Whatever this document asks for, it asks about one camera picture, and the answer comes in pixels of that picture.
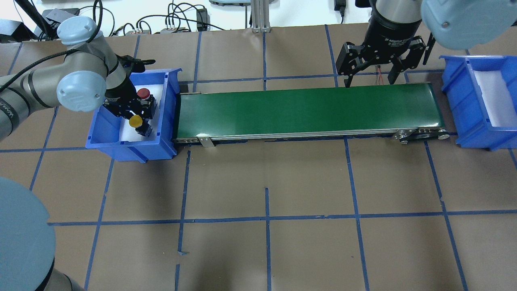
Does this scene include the white foam pad source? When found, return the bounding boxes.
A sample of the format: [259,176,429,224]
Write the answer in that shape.
[119,84,163,142]

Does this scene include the yellow push button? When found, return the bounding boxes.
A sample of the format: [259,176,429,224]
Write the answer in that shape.
[128,115,153,137]

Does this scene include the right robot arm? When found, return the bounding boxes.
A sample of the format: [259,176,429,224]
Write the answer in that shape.
[335,0,517,88]

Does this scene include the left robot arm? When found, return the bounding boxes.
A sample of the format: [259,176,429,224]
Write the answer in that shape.
[0,15,155,139]

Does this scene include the blue source bin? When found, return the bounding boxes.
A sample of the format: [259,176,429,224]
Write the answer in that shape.
[85,68,182,163]

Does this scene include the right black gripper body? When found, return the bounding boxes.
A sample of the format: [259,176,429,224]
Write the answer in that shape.
[361,12,420,61]

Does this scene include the aluminium frame post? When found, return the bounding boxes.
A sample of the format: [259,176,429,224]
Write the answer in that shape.
[250,0,271,33]

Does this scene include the blue destination bin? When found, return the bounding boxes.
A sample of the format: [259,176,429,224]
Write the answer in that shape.
[441,55,517,151]

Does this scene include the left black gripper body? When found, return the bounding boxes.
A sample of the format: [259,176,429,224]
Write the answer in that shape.
[103,87,142,120]

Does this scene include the red push button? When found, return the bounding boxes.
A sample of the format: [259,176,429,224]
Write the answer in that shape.
[137,88,151,101]

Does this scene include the green conveyor belt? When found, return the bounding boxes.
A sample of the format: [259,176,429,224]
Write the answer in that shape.
[171,83,450,144]

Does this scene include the white foam pad destination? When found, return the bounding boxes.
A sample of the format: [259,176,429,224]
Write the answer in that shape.
[473,70,517,127]

